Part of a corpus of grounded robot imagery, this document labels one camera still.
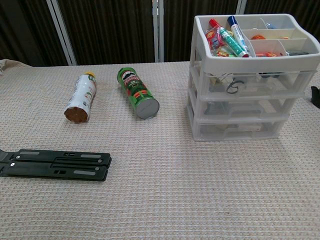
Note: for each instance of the clear plastic drawer with clips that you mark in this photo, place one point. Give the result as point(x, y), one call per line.
point(275, 86)

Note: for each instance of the white storage organizer box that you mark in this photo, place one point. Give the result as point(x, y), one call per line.
point(250, 63)

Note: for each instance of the green Pringles can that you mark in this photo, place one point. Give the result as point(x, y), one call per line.
point(135, 90)

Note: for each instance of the gold black binder clips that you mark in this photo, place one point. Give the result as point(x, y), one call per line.
point(216, 83)

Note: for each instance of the beige woven tablecloth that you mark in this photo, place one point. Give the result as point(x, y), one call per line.
point(175, 187)

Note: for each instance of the white bottle yellow cap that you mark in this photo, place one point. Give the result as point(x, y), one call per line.
point(82, 97)

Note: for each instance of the yellow lion snack packet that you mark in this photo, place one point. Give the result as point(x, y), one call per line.
point(223, 53)

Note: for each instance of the black folding partition screen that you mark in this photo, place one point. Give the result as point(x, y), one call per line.
point(112, 30)

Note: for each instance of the red cap green marker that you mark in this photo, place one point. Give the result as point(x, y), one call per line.
point(228, 40)

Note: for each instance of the black folding laptop stand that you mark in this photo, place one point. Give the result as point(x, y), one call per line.
point(62, 165)

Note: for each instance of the blue cap white marker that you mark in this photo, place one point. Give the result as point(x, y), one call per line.
point(237, 35)

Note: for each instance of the red white snack packet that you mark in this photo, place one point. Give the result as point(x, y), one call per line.
point(267, 54)

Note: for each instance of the orange round tape roll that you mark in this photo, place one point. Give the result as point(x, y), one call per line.
point(257, 37)

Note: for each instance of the blue plastic object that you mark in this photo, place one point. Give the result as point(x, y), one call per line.
point(272, 25)

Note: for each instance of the black shiny plastic packet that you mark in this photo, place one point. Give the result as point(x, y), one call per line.
point(298, 53)

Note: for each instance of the black teapot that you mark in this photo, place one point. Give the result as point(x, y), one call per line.
point(316, 97)

